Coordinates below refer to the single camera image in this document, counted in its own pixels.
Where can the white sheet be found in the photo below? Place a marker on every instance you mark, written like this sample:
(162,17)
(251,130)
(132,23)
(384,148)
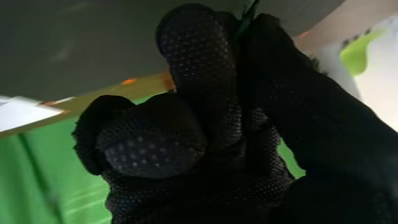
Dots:
(20,113)

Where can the dark mat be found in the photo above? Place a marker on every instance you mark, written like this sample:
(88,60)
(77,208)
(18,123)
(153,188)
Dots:
(77,40)

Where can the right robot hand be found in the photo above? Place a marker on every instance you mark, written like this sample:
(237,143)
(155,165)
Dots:
(201,160)

